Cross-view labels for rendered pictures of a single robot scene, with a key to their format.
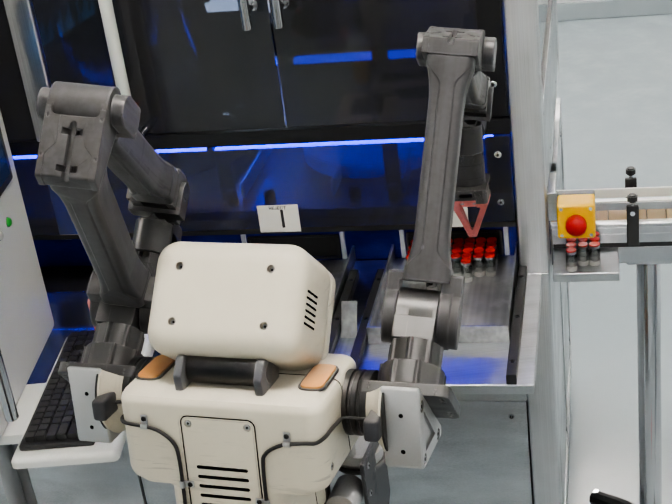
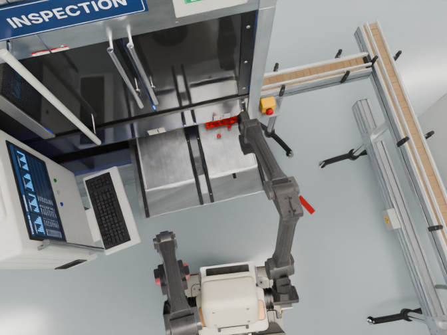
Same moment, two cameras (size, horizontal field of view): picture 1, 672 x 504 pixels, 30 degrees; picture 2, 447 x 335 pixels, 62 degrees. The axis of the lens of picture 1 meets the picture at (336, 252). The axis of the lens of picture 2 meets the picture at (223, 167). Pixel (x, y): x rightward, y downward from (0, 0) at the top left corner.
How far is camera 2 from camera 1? 1.71 m
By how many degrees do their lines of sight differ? 50
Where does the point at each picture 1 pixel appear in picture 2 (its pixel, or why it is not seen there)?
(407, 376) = (285, 298)
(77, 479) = not seen: hidden behind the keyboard
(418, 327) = (284, 281)
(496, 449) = not seen: hidden behind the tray
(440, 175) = (288, 245)
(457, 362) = (243, 181)
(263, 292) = (246, 314)
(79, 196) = not seen: outside the picture
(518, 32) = (257, 75)
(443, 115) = (289, 232)
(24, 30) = (22, 117)
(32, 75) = (33, 127)
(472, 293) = (234, 137)
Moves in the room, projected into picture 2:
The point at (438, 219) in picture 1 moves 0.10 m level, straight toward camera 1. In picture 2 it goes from (287, 254) to (298, 280)
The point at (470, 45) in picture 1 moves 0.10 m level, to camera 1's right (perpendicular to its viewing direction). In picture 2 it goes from (300, 214) to (326, 201)
